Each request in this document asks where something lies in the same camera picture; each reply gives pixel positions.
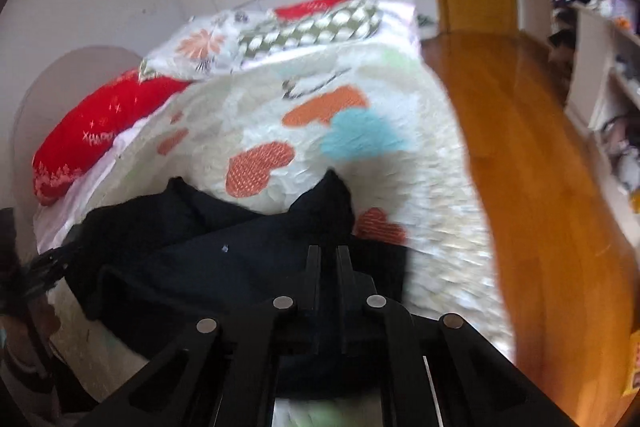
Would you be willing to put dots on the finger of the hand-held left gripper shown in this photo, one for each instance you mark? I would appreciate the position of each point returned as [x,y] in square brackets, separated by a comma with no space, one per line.
[52,261]

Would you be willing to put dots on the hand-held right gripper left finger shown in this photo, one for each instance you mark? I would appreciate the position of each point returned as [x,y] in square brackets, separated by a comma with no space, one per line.
[314,279]

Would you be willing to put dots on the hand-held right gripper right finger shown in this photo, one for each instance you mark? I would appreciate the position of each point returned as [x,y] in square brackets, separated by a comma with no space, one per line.
[345,279]

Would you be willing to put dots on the black pants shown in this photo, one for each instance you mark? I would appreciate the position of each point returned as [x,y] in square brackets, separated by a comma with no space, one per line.
[200,257]

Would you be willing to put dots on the person's left forearm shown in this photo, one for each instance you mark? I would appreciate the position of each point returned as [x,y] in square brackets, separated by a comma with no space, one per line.
[35,337]

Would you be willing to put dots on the pale lilac bed sheet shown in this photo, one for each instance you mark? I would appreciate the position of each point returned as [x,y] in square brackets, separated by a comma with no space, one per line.
[85,192]

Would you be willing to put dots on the large red pillow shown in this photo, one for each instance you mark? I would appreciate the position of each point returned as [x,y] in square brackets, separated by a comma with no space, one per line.
[100,127]

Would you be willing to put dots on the heart print quilt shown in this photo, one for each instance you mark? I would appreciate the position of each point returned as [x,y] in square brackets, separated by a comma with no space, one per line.
[300,72]

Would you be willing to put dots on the green patterned bolster pillow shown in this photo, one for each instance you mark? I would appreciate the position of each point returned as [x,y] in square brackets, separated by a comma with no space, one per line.
[310,29]

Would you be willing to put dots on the white floral pillow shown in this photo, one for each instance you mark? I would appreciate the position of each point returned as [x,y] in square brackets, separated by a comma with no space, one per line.
[200,42]

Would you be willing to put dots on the small red pillow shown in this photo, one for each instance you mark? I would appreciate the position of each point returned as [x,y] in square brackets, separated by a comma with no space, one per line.
[310,8]

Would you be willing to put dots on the white shelf unit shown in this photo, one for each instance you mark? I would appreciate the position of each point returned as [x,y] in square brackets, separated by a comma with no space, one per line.
[592,57]

